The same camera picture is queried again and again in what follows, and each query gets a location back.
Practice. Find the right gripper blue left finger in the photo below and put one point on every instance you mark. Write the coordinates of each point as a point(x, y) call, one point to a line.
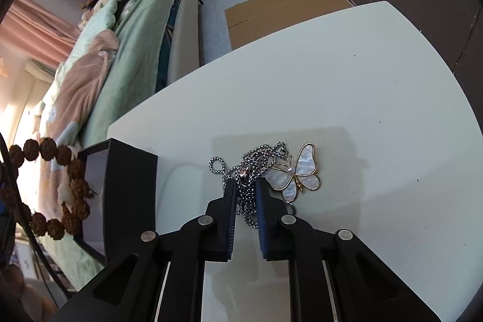
point(223, 212)

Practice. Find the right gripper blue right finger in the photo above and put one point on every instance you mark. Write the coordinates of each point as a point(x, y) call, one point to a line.
point(269, 212)

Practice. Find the white butterfly pendant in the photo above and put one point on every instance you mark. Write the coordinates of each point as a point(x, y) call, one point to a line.
point(295, 176)

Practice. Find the black jewelry box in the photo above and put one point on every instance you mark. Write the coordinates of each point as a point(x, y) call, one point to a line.
point(122, 179)

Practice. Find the person's left hand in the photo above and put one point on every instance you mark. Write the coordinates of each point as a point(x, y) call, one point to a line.
point(37, 307)

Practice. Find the beige bed base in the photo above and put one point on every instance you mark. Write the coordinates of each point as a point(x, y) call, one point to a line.
point(184, 54)

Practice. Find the pink floral fleece blanket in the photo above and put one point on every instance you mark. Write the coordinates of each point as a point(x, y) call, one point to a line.
point(73, 105)

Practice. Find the flat brown cardboard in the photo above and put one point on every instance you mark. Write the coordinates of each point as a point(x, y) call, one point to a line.
point(253, 19)

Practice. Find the green bed sheet mattress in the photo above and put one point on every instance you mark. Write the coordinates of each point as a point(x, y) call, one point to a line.
point(138, 71)

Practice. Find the light green quilt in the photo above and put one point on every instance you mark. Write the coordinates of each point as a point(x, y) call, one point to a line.
point(103, 18)

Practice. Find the pink curtain left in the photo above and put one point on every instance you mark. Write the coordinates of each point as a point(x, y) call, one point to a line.
point(38, 33)

